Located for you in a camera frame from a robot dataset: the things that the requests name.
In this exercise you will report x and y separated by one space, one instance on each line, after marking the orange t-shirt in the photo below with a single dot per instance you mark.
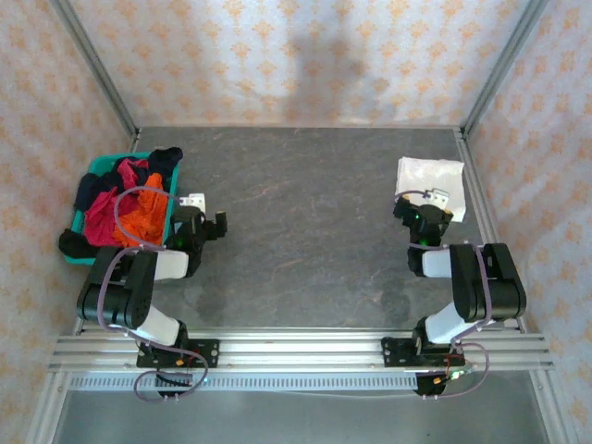
148 213

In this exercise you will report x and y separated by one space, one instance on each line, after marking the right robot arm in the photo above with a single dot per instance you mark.
504 287

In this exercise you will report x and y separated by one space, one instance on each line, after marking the white folded t-shirt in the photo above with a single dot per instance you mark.
430 173

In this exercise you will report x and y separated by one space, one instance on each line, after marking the navy blue t-shirt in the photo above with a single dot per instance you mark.
92 187
166 157

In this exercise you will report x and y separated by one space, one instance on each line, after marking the red t-shirt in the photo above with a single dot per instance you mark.
99 217

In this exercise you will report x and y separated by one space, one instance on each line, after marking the teal plastic basket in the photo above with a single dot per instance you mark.
99 162

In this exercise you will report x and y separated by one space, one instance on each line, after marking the black t-shirt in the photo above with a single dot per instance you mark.
74 245

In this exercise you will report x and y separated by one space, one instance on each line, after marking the orange power connector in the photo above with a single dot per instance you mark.
437 380
179 363

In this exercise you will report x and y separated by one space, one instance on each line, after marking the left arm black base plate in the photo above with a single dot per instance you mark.
210 353

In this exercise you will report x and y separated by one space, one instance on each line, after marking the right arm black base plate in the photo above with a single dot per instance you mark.
393 353

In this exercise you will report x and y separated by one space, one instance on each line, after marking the aluminium mounting rail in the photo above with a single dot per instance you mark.
296 351

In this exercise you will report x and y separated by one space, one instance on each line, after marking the aluminium frame post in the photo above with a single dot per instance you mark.
94 65
504 60

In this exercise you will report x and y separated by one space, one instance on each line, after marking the aluminium frame leg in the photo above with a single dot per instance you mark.
548 407
48 407

